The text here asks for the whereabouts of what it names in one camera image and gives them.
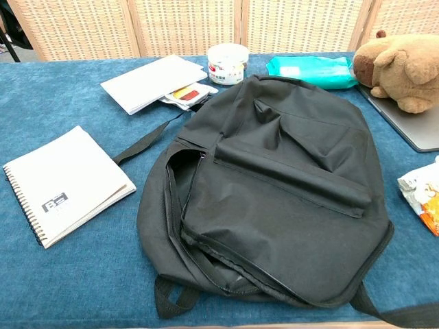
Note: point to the teal wet wipes pack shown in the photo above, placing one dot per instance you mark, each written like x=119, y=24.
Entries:
x=308, y=72

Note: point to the black fabric backpack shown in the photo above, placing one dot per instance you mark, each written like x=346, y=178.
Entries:
x=274, y=212

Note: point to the brown capybara plush toy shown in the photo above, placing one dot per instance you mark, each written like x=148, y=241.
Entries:
x=404, y=68

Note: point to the woven rattan folding screen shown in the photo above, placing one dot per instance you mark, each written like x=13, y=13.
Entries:
x=85, y=27

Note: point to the clear plastic candy jar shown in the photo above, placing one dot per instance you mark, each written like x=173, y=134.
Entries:
x=226, y=63

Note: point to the grey closed laptop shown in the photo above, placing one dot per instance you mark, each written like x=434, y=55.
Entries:
x=411, y=127

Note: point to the white book yellow spine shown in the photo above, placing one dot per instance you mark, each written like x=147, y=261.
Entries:
x=151, y=80

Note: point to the spiral notebook kraft cover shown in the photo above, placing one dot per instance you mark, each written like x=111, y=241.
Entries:
x=68, y=181

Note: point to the orange white snack bag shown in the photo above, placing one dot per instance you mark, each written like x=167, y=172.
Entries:
x=425, y=198

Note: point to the white sachet red yellow print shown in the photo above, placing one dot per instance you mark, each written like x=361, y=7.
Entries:
x=187, y=94

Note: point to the black tripod stand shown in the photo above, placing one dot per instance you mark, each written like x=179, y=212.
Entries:
x=12, y=51

